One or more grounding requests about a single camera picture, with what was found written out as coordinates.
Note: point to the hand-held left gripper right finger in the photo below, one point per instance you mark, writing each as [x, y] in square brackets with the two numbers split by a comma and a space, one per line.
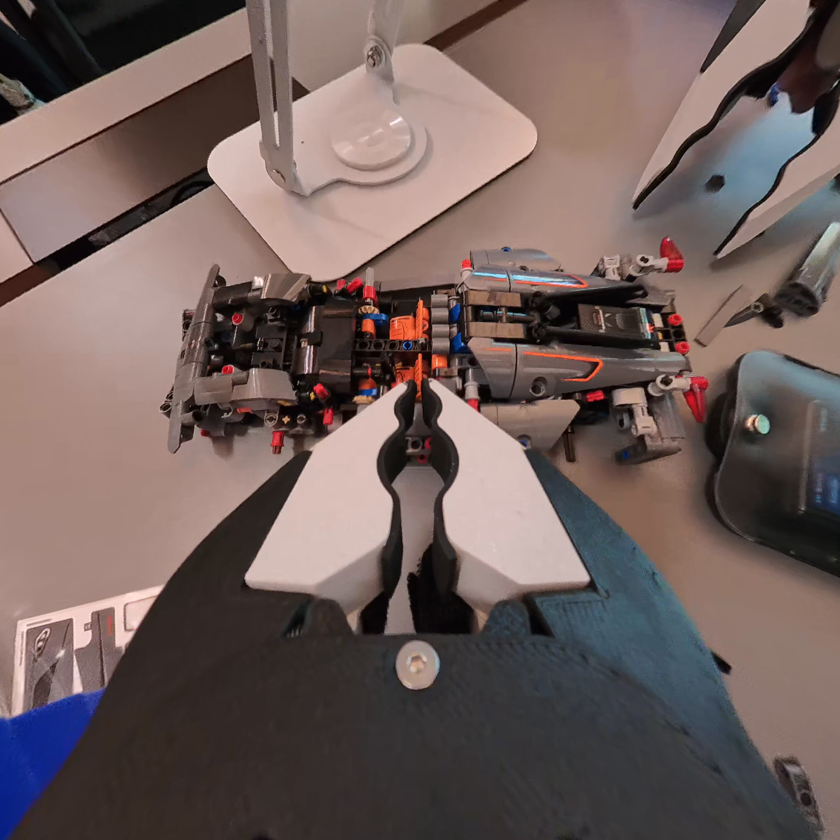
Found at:
[512, 525]

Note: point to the lego sticker sheet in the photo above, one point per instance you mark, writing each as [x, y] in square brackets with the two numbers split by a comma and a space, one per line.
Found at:
[52, 649]

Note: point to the blue plastic bin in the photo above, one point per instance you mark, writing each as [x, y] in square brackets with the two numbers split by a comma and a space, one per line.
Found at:
[33, 768]

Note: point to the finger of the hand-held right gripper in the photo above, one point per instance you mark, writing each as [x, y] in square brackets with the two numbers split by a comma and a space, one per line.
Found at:
[804, 180]
[715, 79]

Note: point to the grey lego wedge plate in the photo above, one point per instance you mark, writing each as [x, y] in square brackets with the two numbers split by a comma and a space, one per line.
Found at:
[718, 318]

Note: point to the small dark lego piece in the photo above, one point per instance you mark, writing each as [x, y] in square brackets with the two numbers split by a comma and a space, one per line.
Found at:
[715, 182]

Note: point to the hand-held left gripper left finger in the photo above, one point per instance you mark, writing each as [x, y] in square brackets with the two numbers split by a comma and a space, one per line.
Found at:
[321, 525]

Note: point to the grey curved lego panel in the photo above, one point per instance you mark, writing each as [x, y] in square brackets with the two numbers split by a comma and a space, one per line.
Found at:
[810, 275]

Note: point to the grey lego car model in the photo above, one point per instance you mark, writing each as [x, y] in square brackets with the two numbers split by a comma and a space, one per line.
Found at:
[558, 367]

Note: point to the white desk lamp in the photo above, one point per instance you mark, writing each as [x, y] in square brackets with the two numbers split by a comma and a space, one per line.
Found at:
[459, 131]

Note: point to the smartphone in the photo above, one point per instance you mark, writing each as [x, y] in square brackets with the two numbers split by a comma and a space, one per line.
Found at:
[823, 472]

